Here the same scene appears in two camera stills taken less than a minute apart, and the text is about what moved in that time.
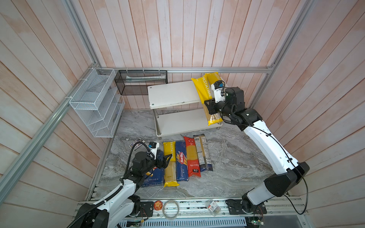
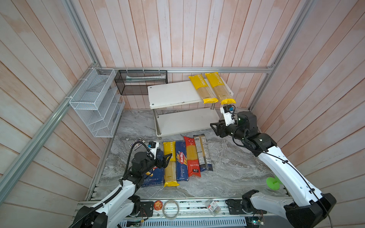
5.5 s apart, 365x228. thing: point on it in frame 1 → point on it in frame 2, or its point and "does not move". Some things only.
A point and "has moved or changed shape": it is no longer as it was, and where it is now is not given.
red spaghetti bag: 192,162 does not move
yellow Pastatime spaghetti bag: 204,91 has moved or changed shape
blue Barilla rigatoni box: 155,176 does not move
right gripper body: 216,109 → 230,129
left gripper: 165,164 does not move
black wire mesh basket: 136,82 does not move
